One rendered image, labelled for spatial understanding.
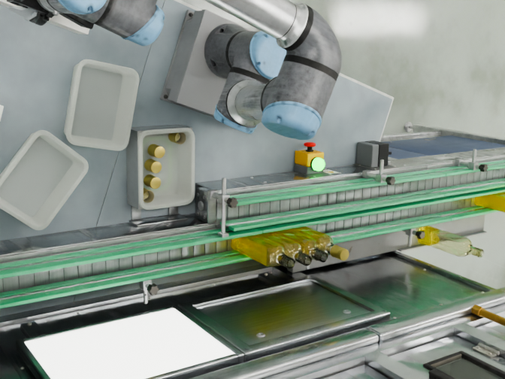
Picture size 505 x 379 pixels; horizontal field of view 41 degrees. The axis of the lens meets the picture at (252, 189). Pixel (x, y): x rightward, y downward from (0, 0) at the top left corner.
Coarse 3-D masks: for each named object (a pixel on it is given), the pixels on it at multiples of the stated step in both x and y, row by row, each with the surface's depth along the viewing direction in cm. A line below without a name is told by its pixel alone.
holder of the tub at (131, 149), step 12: (132, 132) 188; (132, 144) 189; (132, 156) 190; (132, 168) 191; (132, 180) 192; (132, 192) 193; (132, 204) 194; (132, 216) 198; (168, 216) 204; (180, 216) 204
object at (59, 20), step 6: (0, 0) 133; (6, 0) 134; (6, 6) 139; (18, 6) 135; (54, 18) 139; (60, 18) 140; (66, 18) 141; (54, 24) 144; (60, 24) 141; (66, 24) 141; (72, 24) 142; (72, 30) 145; (78, 30) 143; (84, 30) 143
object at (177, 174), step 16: (144, 144) 194; (160, 144) 197; (176, 144) 199; (192, 144) 194; (144, 160) 195; (160, 160) 198; (176, 160) 200; (192, 160) 195; (144, 176) 196; (160, 176) 199; (176, 176) 202; (192, 176) 196; (160, 192) 200; (176, 192) 203; (192, 192) 198; (144, 208) 190
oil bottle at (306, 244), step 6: (282, 234) 202; (288, 234) 202; (294, 234) 202; (300, 234) 202; (294, 240) 197; (300, 240) 196; (306, 240) 196; (312, 240) 196; (306, 246) 193; (312, 246) 194; (306, 252) 193; (312, 258) 195
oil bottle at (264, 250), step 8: (232, 240) 203; (240, 240) 199; (248, 240) 196; (256, 240) 194; (264, 240) 195; (232, 248) 204; (240, 248) 199; (248, 248) 196; (256, 248) 192; (264, 248) 189; (272, 248) 188; (280, 248) 189; (256, 256) 193; (264, 256) 190; (272, 256) 187; (264, 264) 190; (272, 264) 188
